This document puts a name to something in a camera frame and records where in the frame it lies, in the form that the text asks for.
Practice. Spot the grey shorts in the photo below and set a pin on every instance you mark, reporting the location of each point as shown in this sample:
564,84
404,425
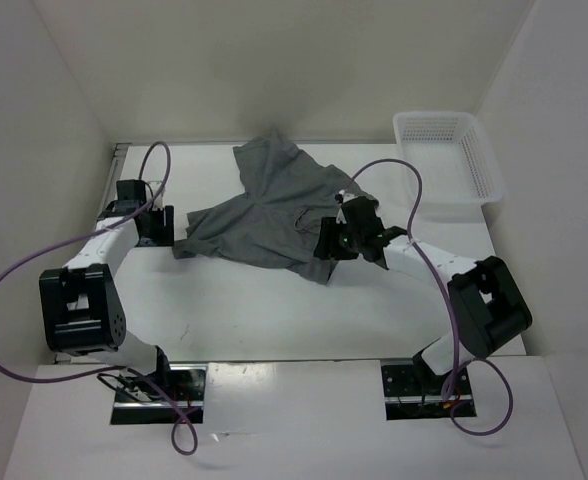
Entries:
275,223

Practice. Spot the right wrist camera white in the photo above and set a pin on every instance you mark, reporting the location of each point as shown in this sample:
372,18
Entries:
342,197

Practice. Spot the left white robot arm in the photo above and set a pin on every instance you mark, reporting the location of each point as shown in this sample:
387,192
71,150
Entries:
82,311

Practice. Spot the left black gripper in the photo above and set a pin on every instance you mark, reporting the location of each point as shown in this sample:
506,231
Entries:
166,235

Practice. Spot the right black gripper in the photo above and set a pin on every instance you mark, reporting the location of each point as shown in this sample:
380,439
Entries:
329,229

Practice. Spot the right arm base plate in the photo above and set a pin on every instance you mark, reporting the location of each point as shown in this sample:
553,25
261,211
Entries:
413,393

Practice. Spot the white plastic basket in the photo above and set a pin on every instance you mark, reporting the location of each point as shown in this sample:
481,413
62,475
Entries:
453,155

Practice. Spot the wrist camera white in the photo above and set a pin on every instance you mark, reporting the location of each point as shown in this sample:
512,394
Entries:
155,190
342,197

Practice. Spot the aluminium table frame rail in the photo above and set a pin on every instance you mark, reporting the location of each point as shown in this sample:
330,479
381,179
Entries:
116,165

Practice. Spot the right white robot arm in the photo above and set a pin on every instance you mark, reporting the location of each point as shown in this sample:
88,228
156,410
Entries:
481,295

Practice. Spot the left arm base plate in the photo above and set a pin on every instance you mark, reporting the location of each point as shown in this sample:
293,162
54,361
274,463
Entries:
136,403

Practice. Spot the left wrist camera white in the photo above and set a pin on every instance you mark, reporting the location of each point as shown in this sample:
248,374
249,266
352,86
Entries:
155,190

